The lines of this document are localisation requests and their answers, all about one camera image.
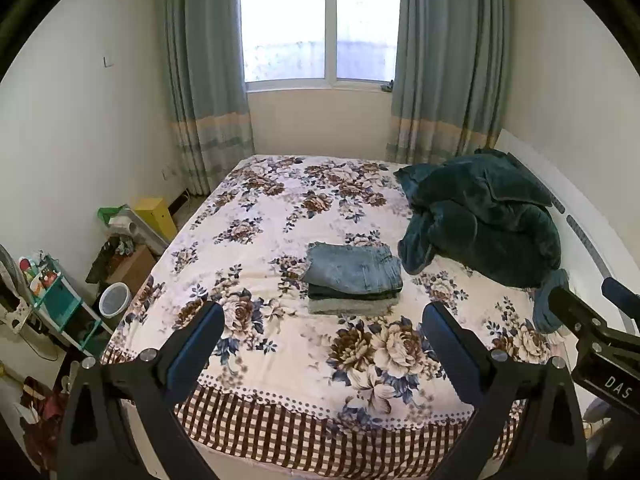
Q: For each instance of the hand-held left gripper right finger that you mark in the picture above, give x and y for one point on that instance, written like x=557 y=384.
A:
x=450 y=345

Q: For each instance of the dark cloth bundle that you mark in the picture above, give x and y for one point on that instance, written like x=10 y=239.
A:
x=102 y=260

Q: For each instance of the dark green plush blanket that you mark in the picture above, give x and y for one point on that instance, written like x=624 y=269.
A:
x=480 y=215

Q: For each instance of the red bag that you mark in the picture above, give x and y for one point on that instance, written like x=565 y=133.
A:
x=42 y=410

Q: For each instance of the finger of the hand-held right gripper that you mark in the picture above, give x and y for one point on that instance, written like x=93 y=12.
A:
x=622 y=297
x=575 y=310

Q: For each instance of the teal shelf rack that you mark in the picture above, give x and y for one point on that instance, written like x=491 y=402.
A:
x=60 y=300

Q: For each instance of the folded grey pants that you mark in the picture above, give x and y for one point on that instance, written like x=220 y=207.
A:
x=350 y=306

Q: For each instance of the folded blue denim pants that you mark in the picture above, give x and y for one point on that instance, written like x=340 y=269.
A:
x=352 y=269

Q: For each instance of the yellow box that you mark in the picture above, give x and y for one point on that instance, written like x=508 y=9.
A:
x=156 y=216

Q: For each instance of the bed with floral sheet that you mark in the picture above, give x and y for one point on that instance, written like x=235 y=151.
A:
x=300 y=360

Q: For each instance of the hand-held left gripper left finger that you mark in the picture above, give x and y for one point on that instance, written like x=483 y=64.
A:
x=194 y=342

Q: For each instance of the folded dark pants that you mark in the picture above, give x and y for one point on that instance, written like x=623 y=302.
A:
x=350 y=293

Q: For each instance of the white waste bin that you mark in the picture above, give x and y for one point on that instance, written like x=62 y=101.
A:
x=115 y=299

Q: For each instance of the window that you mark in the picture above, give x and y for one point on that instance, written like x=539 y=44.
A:
x=320 y=25

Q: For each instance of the white headboard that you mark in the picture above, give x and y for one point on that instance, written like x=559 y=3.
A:
x=575 y=195

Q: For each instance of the green bag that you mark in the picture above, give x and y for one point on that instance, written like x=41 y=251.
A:
x=109 y=213

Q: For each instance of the brown wooden nightstand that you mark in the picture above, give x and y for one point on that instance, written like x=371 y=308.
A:
x=132 y=267

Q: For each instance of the teal striped curtain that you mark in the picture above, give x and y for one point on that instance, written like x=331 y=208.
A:
x=205 y=90
x=440 y=70

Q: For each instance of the small item on windowsill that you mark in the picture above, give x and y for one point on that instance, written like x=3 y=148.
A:
x=387 y=86

